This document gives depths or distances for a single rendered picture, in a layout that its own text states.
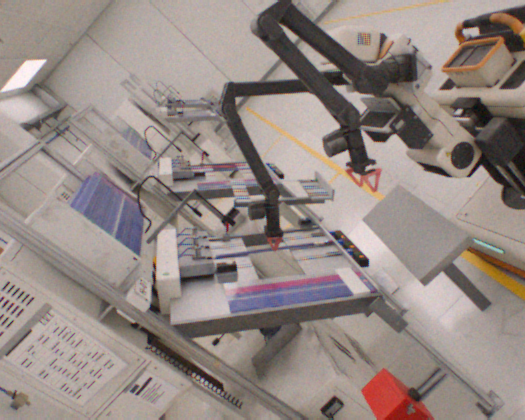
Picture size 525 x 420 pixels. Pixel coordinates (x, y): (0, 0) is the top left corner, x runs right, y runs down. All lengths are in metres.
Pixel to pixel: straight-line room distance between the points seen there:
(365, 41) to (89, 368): 1.38
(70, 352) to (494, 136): 1.60
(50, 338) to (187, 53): 8.18
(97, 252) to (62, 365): 0.36
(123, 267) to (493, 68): 1.48
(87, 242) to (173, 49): 8.02
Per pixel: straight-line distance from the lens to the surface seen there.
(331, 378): 1.79
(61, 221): 1.54
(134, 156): 2.94
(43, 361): 1.64
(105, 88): 9.49
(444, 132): 1.87
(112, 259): 1.56
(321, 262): 1.91
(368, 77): 1.52
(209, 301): 1.67
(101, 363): 1.62
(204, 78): 9.45
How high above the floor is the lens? 1.75
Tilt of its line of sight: 21 degrees down
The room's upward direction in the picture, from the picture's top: 49 degrees counter-clockwise
